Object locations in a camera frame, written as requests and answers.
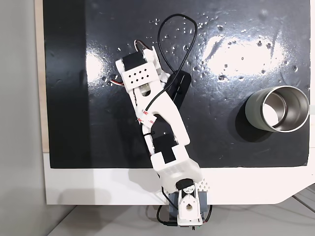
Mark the white tape red print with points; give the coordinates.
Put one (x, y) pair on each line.
(146, 116)

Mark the beige wooden board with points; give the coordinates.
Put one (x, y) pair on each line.
(39, 73)

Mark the black glossy mat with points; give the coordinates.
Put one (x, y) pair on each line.
(110, 135)

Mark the black oval camera box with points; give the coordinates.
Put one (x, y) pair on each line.
(180, 83)

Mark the grey table clamp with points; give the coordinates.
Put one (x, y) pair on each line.
(204, 201)

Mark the green steel cup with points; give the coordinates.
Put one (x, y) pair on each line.
(253, 110)

